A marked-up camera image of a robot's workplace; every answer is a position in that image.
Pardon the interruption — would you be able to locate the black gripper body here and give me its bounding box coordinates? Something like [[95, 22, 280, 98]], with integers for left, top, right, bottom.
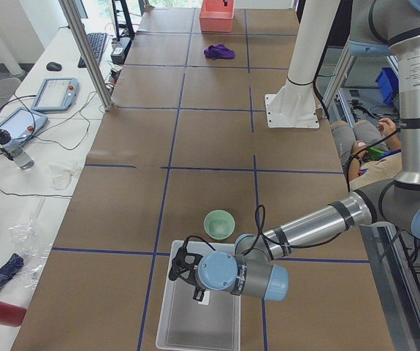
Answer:
[[168, 248, 205, 293]]

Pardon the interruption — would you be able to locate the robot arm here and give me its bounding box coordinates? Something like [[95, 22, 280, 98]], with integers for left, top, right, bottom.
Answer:
[[168, 1, 420, 301]]

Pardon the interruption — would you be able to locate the black small computer box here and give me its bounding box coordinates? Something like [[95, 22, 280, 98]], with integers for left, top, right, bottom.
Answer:
[[110, 37, 131, 65]]

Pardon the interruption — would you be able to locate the white label in bin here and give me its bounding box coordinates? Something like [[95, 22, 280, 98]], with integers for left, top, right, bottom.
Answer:
[[198, 290, 210, 306]]

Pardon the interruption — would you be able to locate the pink plastic bin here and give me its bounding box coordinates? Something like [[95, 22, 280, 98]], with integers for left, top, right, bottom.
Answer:
[[199, 0, 234, 33]]

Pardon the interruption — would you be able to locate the clear plastic bin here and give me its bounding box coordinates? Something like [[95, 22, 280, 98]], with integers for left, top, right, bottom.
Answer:
[[155, 239, 243, 351]]

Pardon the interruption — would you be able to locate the purple crumpled cloth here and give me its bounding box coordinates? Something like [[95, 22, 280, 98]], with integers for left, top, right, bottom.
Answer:
[[204, 44, 235, 61]]

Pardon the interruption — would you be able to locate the green ceramic bowl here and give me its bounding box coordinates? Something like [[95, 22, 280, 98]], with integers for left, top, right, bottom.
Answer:
[[203, 209, 236, 241]]

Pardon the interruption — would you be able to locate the black keyboard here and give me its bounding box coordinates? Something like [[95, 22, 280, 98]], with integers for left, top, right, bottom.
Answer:
[[87, 32, 108, 63]]

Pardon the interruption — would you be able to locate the white crumpled tissue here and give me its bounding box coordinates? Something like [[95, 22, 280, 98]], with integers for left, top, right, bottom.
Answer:
[[48, 162, 82, 190]]

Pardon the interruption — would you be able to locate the crumpled clear plastic wrap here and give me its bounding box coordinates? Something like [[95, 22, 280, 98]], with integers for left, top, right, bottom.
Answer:
[[9, 218, 53, 289]]

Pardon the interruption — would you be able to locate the folded blue umbrella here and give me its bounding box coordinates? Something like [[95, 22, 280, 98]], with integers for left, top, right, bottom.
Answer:
[[0, 253, 24, 290]]

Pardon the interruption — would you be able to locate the black computer mouse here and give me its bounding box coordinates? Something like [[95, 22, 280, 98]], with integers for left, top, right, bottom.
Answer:
[[46, 61, 62, 72]]

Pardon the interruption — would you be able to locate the teach pendant far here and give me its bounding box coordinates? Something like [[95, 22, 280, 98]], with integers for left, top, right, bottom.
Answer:
[[31, 78, 79, 113]]

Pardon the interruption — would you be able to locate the teach pendant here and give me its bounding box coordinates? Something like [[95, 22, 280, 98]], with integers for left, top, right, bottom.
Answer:
[[0, 107, 47, 145], [31, 78, 79, 113]]

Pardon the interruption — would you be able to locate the seated person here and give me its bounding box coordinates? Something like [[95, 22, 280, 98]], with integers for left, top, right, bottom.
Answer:
[[330, 118, 402, 190]]

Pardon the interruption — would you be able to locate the teach pendant near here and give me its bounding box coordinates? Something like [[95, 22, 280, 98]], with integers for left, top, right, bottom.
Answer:
[[0, 107, 47, 145]]

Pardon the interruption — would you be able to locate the clear water bottle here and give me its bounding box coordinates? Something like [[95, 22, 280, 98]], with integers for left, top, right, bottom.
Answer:
[[0, 129, 34, 170]]

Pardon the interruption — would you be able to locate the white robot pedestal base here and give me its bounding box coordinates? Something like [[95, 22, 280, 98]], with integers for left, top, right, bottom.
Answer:
[[265, 0, 340, 129]]

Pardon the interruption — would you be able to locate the aluminium frame post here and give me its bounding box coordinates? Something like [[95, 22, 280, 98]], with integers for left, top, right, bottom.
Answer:
[[58, 0, 112, 111]]

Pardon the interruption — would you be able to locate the green handled tool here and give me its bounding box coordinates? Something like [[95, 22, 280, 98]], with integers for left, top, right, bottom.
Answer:
[[364, 146, 389, 161]]

